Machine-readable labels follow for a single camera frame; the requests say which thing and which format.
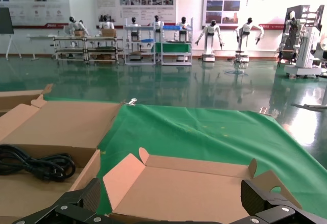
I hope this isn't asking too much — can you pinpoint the white humanoid robot on pedestal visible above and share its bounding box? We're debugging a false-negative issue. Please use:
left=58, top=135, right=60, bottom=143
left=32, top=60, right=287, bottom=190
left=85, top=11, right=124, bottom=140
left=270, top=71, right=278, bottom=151
left=233, top=17, right=265, bottom=63
left=195, top=19, right=225, bottom=63

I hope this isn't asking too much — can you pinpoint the wall poster with photo row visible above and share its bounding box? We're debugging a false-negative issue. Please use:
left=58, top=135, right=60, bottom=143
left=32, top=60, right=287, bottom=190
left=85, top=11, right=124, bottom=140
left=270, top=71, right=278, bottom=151
left=92, top=0, right=177, bottom=30

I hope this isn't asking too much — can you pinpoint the white machine frame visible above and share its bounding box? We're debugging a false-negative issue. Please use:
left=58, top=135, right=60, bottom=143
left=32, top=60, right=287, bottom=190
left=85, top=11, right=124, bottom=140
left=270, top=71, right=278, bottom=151
left=284, top=4, right=327, bottom=79

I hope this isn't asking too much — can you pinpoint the white shelf rack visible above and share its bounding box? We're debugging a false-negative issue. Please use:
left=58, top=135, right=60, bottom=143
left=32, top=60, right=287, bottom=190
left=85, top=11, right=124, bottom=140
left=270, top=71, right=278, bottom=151
left=124, top=18, right=156, bottom=65

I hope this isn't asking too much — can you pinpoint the metal tube rack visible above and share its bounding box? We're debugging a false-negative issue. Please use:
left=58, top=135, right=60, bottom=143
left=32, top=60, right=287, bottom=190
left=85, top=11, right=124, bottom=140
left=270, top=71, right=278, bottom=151
left=85, top=36, right=125, bottom=64
left=53, top=36, right=89, bottom=63

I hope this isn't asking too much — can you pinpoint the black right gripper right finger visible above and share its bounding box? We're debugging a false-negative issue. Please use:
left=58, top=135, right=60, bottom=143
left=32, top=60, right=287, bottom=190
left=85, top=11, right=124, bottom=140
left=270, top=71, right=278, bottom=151
left=231, top=180, right=327, bottom=224

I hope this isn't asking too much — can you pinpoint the narrow open cardboard box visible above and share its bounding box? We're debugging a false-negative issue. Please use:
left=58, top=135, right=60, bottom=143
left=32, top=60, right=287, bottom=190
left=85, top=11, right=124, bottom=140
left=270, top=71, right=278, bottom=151
left=0, top=83, right=54, bottom=112

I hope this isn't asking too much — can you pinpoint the white table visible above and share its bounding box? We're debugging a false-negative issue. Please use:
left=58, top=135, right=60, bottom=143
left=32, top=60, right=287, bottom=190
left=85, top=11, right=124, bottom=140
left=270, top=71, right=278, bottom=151
left=27, top=35, right=59, bottom=61

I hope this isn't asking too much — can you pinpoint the green board on stand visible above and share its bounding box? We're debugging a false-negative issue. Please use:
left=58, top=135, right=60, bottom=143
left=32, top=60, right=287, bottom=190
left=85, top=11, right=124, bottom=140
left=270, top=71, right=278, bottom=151
left=0, top=7, right=22, bottom=61

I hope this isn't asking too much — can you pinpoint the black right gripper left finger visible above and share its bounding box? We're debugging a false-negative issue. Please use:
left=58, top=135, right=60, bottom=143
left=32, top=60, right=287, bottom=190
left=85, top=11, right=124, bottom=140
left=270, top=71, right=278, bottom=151
left=11, top=178, right=113, bottom=224

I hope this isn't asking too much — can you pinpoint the silver white humanoid robot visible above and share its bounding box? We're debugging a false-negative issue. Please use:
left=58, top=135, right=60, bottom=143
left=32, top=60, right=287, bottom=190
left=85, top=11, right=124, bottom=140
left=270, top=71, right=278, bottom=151
left=278, top=11, right=307, bottom=63

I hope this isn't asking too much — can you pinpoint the black power cable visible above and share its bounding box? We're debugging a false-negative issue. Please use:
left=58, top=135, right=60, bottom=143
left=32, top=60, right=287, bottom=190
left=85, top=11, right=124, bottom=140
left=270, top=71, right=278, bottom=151
left=0, top=144, right=77, bottom=183

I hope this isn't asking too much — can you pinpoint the green table cloth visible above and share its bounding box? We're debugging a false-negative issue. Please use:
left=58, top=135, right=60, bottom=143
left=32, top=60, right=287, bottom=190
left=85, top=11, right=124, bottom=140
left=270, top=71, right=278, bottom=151
left=43, top=96, right=327, bottom=224

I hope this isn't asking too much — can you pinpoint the white wall poster with icons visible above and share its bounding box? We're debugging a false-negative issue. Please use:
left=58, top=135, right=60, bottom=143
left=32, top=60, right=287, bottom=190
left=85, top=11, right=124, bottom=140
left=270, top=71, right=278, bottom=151
left=0, top=0, right=71, bottom=28

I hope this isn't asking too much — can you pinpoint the open cardboard box with cables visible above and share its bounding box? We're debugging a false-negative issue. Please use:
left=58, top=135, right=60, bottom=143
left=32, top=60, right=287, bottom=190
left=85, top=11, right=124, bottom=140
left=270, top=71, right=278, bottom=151
left=102, top=146, right=303, bottom=222

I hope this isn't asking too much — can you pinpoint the wide open cardboard box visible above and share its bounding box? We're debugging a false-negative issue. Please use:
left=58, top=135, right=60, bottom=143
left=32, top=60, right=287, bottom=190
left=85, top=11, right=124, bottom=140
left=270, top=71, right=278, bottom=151
left=0, top=100, right=126, bottom=224

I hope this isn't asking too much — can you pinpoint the wall poster with four photos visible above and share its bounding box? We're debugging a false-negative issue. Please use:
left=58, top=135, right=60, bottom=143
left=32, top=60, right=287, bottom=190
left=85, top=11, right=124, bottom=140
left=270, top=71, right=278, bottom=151
left=203, top=0, right=294, bottom=30

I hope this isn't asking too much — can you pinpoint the white black humanoid robot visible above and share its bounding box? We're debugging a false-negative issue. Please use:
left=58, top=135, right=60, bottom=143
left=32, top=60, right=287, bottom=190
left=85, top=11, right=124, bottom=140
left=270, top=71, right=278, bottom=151
left=98, top=14, right=115, bottom=31
left=127, top=16, right=142, bottom=51
left=175, top=16, right=192, bottom=42
left=152, top=15, right=165, bottom=43
left=63, top=16, right=90, bottom=36

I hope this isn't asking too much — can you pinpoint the white rack with green cloth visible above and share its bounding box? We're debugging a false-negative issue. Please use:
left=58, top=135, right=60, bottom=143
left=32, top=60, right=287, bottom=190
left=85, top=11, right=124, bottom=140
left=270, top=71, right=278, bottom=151
left=154, top=17, right=194, bottom=66

